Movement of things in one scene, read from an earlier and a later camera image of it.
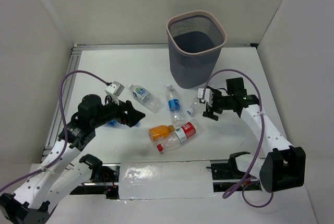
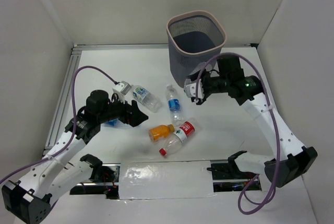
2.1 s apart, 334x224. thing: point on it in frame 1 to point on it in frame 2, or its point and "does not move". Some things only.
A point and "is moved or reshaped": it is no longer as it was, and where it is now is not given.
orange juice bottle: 160,132 does not move
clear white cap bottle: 199,108 to 207,67
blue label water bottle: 174,106 does not move
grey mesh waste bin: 195,39 does not move
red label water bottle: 183,133 is moved or reshaped
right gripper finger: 209,114 to 198,101
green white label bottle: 151,101 does not move
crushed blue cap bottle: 115,124 does not move
